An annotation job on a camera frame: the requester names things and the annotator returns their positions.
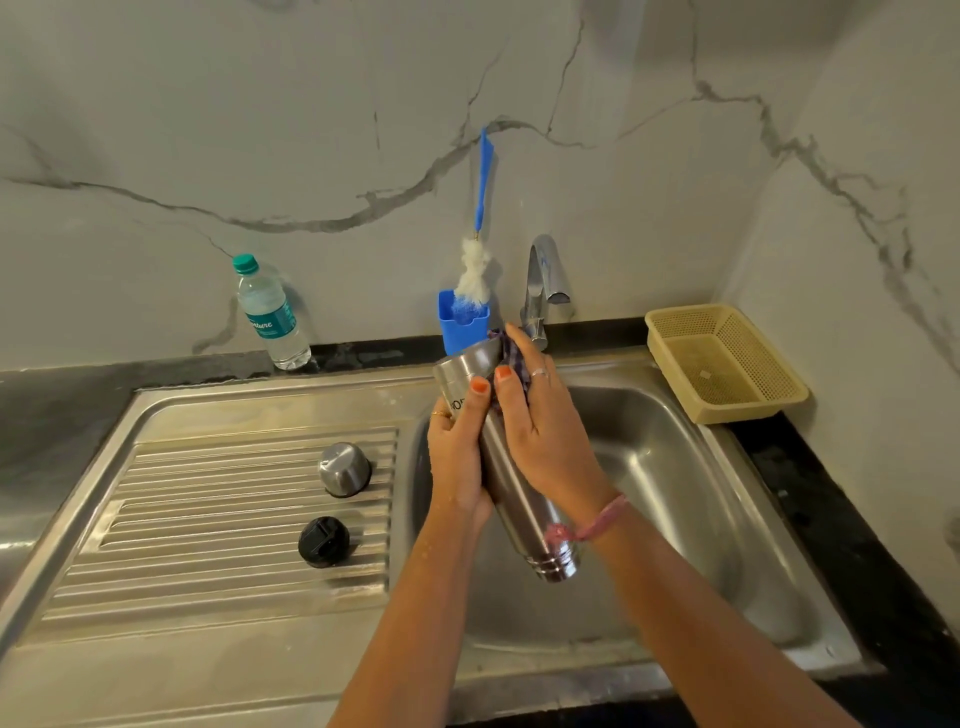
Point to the dark checked cloth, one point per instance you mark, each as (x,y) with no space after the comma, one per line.
(510,360)

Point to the blue white bottle brush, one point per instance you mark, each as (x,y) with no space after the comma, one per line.
(484,176)

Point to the chrome faucet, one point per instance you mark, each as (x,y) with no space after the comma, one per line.
(540,262)

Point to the person's left hand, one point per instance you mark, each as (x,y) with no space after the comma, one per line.
(454,465)

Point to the person's right hand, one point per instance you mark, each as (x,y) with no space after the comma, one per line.
(555,442)

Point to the stainless steel flask body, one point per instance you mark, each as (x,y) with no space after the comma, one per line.
(536,525)

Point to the black stopper lid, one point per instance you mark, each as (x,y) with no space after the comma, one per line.
(324,541)

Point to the blue plastic brush holder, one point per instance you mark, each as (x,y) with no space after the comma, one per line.
(454,334)

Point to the yellow plastic basket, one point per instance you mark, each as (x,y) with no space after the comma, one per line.
(780,394)

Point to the steel cup cap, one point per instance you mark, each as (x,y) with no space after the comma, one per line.
(345,469)

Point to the person's right forearm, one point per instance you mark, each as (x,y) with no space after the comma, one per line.
(720,637)

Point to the stainless steel sink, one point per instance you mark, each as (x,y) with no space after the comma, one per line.
(225,652)

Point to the person's left forearm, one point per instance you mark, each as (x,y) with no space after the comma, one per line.
(412,637)

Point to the clear plastic water bottle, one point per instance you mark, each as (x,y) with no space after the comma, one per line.
(270,315)

